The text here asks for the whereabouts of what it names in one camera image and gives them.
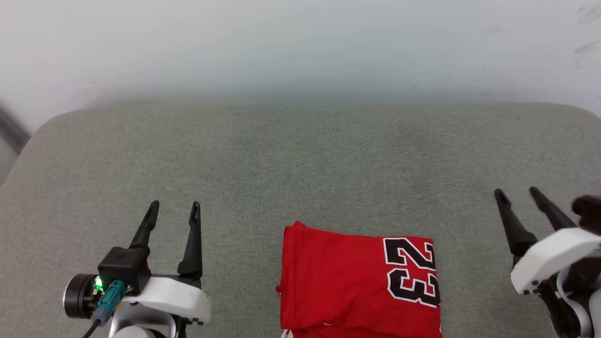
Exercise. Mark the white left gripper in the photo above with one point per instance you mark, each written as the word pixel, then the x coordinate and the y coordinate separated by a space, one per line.
pixel 183 298

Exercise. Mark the grey fabric sofa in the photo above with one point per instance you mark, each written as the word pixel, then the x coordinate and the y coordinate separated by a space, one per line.
pixel 300 164

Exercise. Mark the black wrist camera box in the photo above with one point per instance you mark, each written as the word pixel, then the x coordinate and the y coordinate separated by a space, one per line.
pixel 124 265
pixel 589 213

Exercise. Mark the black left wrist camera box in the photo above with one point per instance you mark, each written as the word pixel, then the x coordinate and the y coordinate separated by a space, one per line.
pixel 124 265

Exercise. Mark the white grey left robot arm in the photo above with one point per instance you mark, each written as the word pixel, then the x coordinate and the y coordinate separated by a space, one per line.
pixel 80 295

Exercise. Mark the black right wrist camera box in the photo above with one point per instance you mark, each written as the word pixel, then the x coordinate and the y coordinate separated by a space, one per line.
pixel 589 213

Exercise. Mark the red and white jersey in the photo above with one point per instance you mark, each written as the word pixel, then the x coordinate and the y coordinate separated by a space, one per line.
pixel 338 281

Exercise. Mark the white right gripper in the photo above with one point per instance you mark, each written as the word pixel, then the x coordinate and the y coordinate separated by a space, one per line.
pixel 554 256

